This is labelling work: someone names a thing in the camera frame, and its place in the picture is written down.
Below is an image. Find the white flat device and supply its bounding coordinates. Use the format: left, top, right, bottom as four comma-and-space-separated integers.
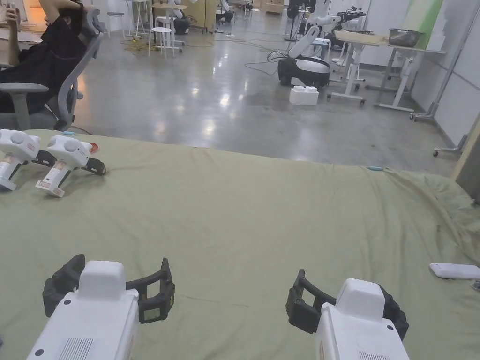
429, 262, 480, 280

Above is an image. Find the spare white hand-held gripper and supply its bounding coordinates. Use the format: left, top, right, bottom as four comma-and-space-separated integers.
0, 129, 57, 192
35, 135, 107, 198

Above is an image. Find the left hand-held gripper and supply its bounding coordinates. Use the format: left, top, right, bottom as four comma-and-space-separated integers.
26, 254, 176, 360

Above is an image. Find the bed with pale green sheet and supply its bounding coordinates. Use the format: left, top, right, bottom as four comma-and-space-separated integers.
0, 128, 480, 360

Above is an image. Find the white round stool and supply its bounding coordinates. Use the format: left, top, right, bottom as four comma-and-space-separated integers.
149, 27, 177, 59
106, 11, 127, 39

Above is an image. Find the grey office chair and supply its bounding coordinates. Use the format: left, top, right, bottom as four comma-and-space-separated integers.
0, 7, 105, 132

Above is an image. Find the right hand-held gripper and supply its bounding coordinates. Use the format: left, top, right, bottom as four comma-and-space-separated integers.
285, 269, 411, 360

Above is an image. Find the wooden desk with metal bowl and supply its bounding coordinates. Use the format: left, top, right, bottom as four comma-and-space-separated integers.
328, 28, 448, 113

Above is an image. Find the white foam box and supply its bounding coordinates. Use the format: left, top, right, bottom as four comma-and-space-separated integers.
289, 85, 320, 106

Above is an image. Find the black standing fan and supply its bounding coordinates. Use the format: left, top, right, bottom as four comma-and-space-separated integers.
283, 0, 302, 42

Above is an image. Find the white folding table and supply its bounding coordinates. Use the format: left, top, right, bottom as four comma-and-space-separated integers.
125, 0, 155, 38

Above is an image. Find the white and black wheeled robot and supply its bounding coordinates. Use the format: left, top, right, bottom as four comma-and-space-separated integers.
277, 11, 367, 89
155, 0, 190, 36

